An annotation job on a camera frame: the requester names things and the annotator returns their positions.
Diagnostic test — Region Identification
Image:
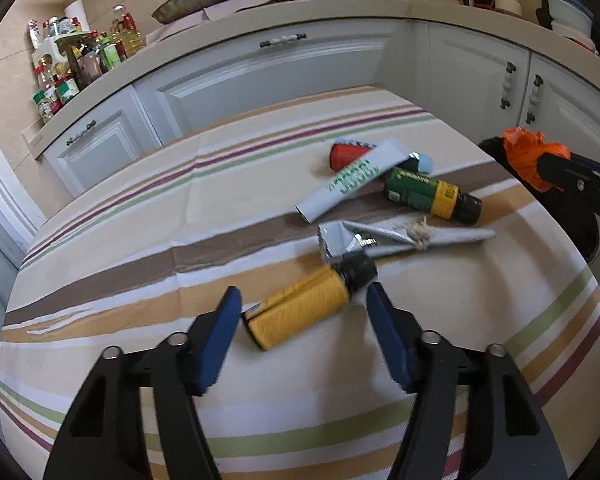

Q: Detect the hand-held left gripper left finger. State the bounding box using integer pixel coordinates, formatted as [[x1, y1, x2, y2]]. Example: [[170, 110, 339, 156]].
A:
[[42, 286, 243, 480]]

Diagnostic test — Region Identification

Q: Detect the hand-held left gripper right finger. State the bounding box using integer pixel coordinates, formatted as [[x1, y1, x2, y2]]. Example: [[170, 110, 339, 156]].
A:
[[366, 282, 568, 480]]

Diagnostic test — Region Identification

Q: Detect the orange plastic bag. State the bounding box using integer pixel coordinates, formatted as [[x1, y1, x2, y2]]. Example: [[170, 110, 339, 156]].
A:
[[502, 127, 570, 193]]

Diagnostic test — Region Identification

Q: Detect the black trash bin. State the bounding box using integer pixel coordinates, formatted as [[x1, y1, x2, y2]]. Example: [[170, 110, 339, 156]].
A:
[[477, 136, 600, 263]]

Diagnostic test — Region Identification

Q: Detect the yellow bottle black cap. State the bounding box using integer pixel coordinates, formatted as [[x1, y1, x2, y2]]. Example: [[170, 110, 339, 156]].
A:
[[241, 252, 378, 352]]

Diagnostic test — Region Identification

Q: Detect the silver wrapper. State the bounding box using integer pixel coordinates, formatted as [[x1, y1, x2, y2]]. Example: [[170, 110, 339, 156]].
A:
[[317, 217, 496, 263]]

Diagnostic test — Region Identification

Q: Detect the light blue plastic item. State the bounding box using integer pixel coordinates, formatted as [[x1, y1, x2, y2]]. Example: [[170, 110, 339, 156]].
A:
[[407, 152, 436, 175]]

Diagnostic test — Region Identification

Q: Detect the green yellow bottle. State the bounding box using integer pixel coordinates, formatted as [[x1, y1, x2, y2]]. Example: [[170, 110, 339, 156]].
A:
[[384, 167, 483, 226]]

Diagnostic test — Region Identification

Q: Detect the white tube green print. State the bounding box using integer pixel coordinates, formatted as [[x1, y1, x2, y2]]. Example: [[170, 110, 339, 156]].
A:
[[296, 139, 415, 223]]

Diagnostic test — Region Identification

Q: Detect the white lidded bowl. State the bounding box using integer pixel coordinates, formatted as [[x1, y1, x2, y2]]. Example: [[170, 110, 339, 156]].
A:
[[550, 20, 596, 51]]

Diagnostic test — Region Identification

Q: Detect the striped tablecloth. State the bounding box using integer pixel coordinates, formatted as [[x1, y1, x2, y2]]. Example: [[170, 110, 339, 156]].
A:
[[0, 85, 600, 480]]

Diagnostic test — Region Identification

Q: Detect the white kitchen cabinet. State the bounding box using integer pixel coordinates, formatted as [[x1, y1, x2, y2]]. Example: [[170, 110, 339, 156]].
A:
[[40, 15, 600, 198]]

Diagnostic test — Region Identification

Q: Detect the group of condiment bottles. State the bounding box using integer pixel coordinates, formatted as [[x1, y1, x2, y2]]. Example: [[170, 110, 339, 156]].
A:
[[27, 4, 147, 125]]

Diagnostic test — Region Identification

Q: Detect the beige kitchen countertop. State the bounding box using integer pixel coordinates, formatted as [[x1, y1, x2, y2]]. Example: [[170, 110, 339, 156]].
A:
[[20, 0, 600, 161]]

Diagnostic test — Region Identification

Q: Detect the white spice rack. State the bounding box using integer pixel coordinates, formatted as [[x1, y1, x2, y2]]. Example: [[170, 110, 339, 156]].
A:
[[31, 32, 101, 68]]

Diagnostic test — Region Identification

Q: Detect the paper towel roll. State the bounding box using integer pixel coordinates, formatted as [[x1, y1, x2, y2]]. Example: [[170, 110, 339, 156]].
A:
[[63, 0, 91, 33]]

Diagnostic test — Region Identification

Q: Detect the upright cabinet door handle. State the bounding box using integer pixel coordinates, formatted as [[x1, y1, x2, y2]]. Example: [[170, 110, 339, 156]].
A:
[[526, 75, 543, 125], [500, 61, 516, 110]]

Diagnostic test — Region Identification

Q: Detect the short cabinet drawer handle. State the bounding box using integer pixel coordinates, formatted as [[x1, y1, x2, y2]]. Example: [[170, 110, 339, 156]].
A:
[[66, 121, 97, 146]]

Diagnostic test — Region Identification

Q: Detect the white door frame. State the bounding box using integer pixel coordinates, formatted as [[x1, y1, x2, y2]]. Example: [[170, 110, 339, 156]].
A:
[[0, 100, 48, 271]]

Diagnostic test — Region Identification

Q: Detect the long cabinet drawer handle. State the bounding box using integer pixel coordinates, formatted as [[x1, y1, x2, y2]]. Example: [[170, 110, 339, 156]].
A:
[[259, 33, 307, 49]]

